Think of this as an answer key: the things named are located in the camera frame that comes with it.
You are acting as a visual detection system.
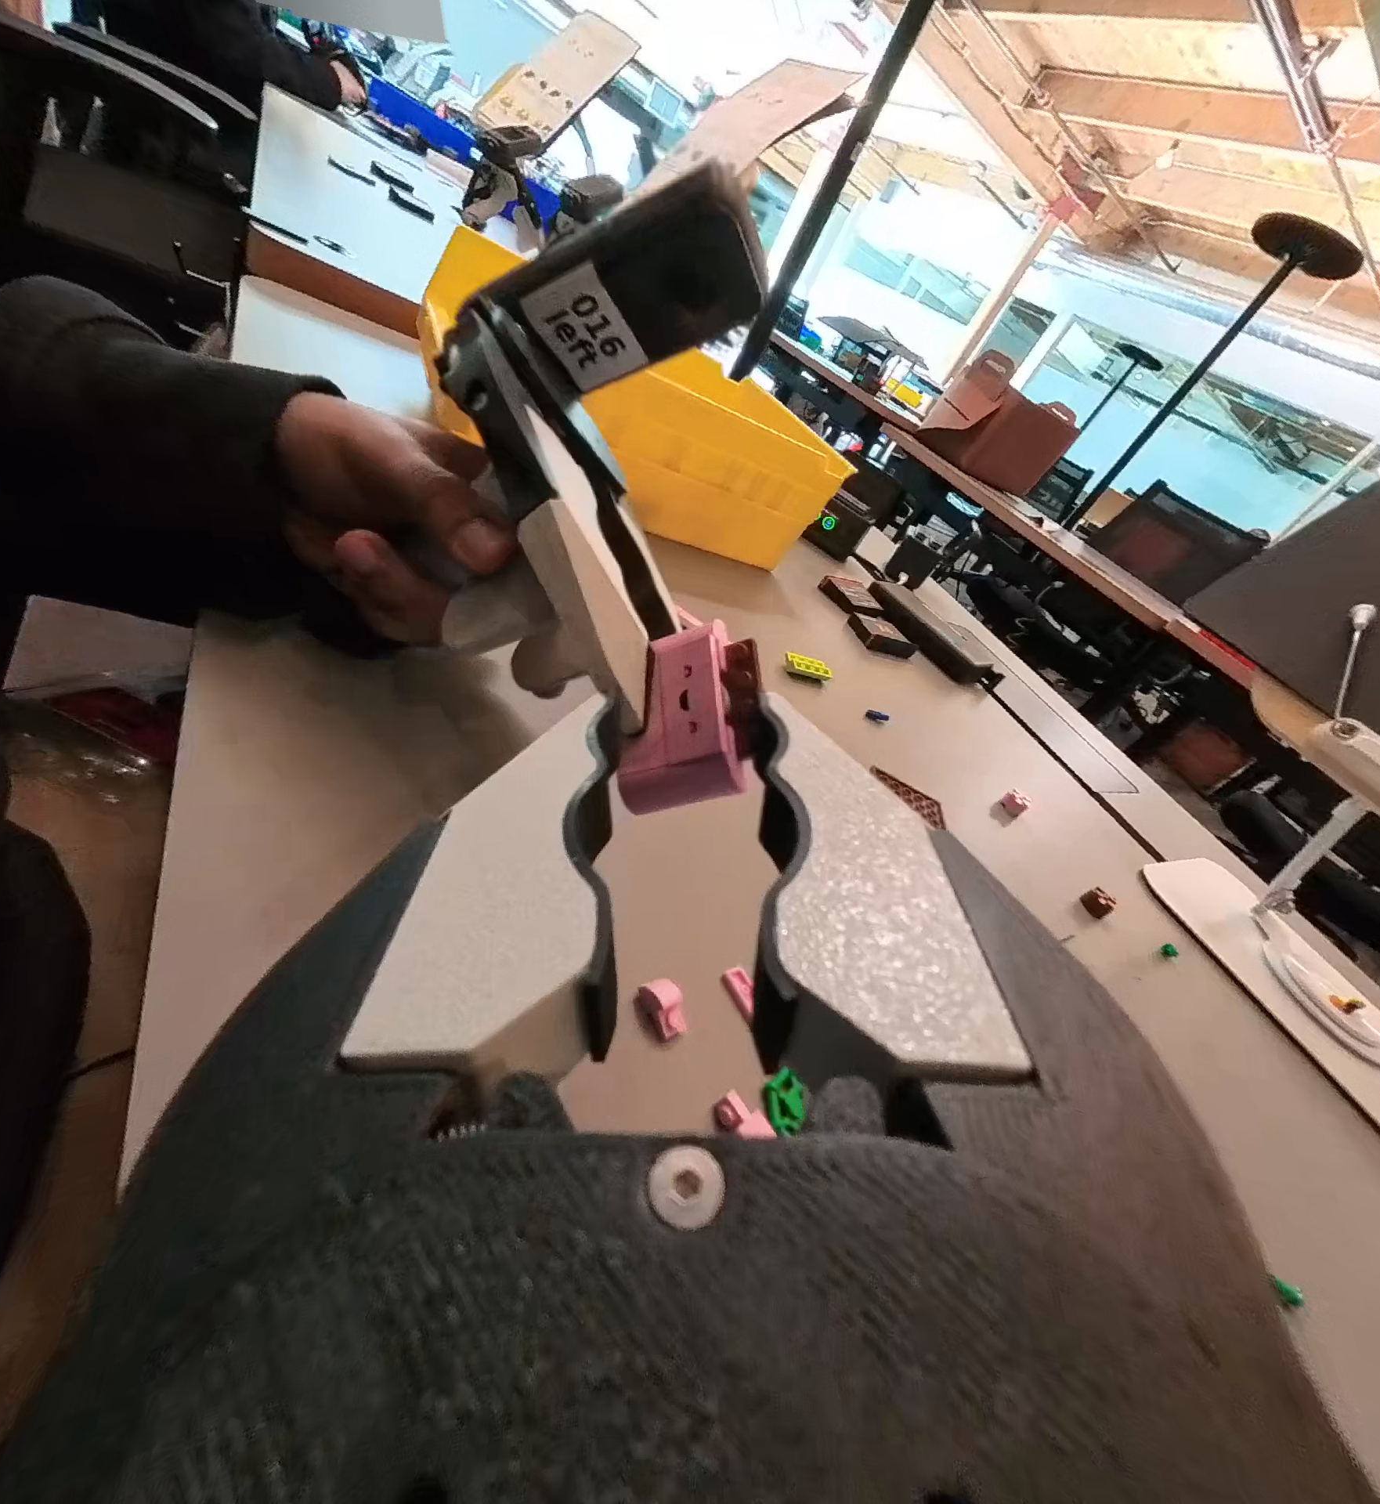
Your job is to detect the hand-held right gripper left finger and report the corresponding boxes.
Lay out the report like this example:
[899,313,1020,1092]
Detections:
[340,703,624,1106]

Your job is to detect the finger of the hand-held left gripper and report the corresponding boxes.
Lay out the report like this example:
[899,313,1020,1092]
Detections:
[513,493,651,736]
[526,400,682,646]

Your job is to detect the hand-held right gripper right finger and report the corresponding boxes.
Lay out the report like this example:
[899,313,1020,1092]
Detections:
[752,690,1036,1088]

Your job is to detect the pink brick block with face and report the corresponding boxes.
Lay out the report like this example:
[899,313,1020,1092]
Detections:
[618,621,763,815]

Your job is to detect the person's left forearm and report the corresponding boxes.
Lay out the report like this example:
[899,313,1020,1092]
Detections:
[0,276,345,689]

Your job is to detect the person's left hand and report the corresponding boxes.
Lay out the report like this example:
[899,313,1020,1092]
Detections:
[273,390,521,648]

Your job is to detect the yellow plastic bin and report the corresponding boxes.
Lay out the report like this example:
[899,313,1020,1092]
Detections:
[417,223,856,573]

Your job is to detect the brown upturned large plate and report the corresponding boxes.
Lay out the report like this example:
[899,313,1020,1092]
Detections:
[870,766,951,832]

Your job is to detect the black pole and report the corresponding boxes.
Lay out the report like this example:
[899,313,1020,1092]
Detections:
[731,0,938,379]

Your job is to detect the cardboard panel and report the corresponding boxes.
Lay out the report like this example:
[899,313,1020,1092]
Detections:
[472,11,643,131]
[643,58,869,194]

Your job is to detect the black charger with green lights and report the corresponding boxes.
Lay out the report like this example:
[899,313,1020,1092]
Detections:
[801,464,903,564]

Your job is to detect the flat black box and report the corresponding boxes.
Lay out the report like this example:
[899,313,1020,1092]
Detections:
[872,581,1003,689]

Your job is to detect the brown cardboard box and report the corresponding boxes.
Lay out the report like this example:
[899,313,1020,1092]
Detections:
[913,349,1082,494]

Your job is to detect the long background desk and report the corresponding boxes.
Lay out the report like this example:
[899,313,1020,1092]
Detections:
[761,329,1268,695]

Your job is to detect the white round dish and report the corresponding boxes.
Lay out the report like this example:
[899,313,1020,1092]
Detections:
[1267,940,1380,1058]

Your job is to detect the black monitor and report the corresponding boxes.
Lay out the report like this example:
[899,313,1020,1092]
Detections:
[1183,441,1380,719]

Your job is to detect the black office chair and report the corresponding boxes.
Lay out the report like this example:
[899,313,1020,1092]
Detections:
[0,24,262,343]

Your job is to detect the black floor lamp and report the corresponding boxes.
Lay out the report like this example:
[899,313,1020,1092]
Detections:
[1060,212,1368,524]

